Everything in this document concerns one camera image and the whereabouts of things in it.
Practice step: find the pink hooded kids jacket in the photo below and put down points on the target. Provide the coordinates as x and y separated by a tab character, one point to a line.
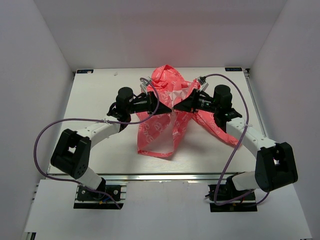
160	135

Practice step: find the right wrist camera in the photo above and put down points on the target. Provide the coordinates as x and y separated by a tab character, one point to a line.
203	83

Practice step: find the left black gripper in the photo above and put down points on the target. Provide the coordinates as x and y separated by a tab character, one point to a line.
151	99

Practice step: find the right blue corner label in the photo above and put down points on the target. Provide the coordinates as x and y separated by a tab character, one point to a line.
233	69

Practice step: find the aluminium front rail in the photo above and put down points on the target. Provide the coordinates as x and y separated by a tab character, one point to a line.
162	177

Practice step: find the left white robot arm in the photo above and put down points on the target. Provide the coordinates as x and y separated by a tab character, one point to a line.
72	152

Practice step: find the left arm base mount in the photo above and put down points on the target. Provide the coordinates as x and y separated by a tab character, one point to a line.
88	200

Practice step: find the blue corner label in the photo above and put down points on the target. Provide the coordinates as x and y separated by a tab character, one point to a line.
233	69
84	71

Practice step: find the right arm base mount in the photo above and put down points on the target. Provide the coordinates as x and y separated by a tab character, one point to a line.
245	204

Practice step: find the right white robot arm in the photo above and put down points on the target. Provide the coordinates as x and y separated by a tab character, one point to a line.
275	165

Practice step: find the aluminium rail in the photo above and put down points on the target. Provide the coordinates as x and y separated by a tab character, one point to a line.
162	177
246	72

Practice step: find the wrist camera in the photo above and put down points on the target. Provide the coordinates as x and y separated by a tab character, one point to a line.
145	84
203	83

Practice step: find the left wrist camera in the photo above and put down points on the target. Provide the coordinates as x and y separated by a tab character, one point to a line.
145	84

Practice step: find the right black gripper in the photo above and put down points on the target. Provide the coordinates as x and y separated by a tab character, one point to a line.
190	104

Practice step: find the aluminium right side rail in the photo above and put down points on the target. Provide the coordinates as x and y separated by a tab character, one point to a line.
246	72

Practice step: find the left blue corner label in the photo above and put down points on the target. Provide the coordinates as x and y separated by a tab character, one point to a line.
84	71

